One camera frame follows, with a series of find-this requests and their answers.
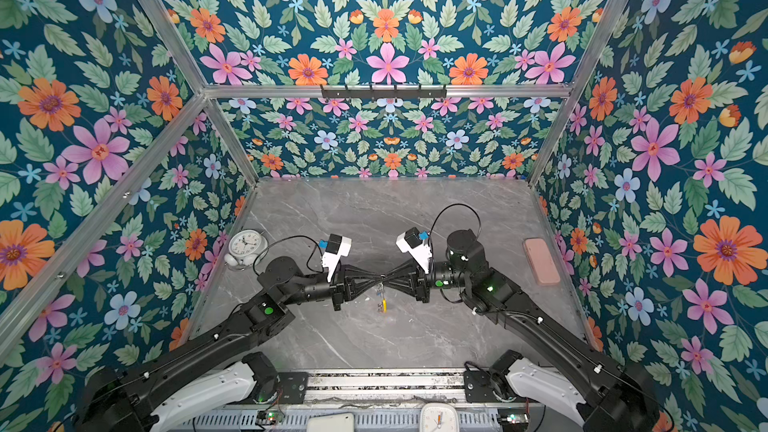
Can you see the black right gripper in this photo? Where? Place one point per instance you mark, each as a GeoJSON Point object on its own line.
{"type": "Point", "coordinates": [422, 292]}

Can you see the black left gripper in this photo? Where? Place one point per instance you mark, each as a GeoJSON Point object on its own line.
{"type": "Point", "coordinates": [340, 287]}

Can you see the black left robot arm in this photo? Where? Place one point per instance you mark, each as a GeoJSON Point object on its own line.
{"type": "Point", "coordinates": [219, 367]}

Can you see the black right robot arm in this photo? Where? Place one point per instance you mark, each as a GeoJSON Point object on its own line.
{"type": "Point", "coordinates": [579, 382]}

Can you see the white alarm clock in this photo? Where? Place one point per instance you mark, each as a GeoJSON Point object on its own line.
{"type": "Point", "coordinates": [245, 248]}

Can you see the pink rectangular case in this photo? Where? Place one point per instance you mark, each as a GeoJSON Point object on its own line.
{"type": "Point", "coordinates": [541, 261]}

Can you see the white square clock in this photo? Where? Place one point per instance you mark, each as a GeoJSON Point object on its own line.
{"type": "Point", "coordinates": [438, 417]}

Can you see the white device at front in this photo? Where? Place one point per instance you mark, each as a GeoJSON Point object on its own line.
{"type": "Point", "coordinates": [332, 423]}

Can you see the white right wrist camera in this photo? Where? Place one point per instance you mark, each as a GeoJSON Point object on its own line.
{"type": "Point", "coordinates": [415, 244]}

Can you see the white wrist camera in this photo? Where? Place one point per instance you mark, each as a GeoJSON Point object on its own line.
{"type": "Point", "coordinates": [415, 244]}
{"type": "Point", "coordinates": [336, 247]}

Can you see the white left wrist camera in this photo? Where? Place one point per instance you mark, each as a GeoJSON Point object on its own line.
{"type": "Point", "coordinates": [336, 247]}

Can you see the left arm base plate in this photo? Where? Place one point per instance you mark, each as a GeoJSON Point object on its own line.
{"type": "Point", "coordinates": [288, 388]}

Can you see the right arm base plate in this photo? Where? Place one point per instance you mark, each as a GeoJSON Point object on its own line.
{"type": "Point", "coordinates": [482, 387]}

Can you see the black hook rail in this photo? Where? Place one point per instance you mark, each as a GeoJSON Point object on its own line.
{"type": "Point", "coordinates": [371, 92]}

